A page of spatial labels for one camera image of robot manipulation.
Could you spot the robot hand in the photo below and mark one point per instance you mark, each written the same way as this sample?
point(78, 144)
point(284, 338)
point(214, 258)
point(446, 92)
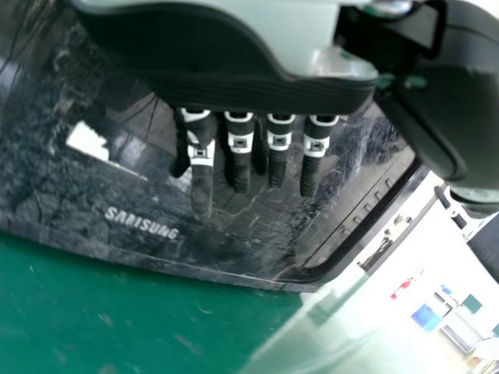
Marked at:
point(234, 58)

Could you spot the blue plastic bin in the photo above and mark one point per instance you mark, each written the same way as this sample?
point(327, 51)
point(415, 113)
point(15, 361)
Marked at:
point(425, 316)

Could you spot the black oven with glass door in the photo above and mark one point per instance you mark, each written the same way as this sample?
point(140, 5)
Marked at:
point(97, 187)

